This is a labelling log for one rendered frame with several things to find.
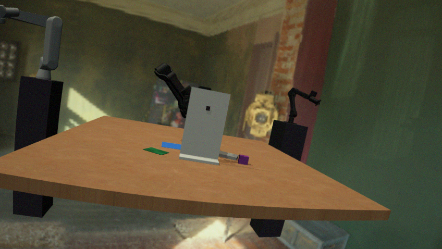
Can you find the blue flat square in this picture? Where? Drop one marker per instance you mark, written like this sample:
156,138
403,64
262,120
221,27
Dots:
171,145

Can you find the purple cube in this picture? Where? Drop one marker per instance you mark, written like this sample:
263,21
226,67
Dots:
243,159

